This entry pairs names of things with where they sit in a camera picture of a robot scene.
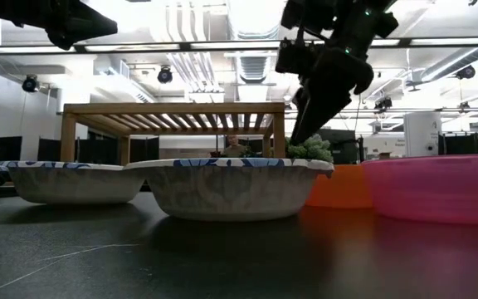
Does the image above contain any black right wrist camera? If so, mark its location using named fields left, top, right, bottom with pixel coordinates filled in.
left=275, top=39, right=321, bottom=76

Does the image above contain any orange plastic bowl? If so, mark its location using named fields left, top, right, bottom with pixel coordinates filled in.
left=305, top=164, right=373, bottom=209

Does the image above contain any white cabinet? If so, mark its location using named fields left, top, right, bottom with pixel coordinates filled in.
left=403, top=111, right=443, bottom=158

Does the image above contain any black table mat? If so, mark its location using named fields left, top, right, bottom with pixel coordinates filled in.
left=0, top=186, right=478, bottom=299

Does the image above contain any green artificial succulent plant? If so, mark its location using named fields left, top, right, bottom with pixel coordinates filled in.
left=285, top=133, right=334, bottom=164

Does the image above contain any slatted wooden shelf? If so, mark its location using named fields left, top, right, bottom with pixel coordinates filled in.
left=59, top=102, right=286, bottom=167

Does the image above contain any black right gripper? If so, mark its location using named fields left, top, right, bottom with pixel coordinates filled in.
left=290, top=47, right=375, bottom=146

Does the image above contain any silver ventilation duct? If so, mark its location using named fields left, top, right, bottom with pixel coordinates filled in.
left=225, top=0, right=282, bottom=85

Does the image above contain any black ceiling spotlight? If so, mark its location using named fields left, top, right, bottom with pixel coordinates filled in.
left=22, top=74, right=41, bottom=94
left=455, top=65, right=477, bottom=81
left=157, top=66, right=174, bottom=86

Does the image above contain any person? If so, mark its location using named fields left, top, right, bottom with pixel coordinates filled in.
left=222, top=135, right=248, bottom=159

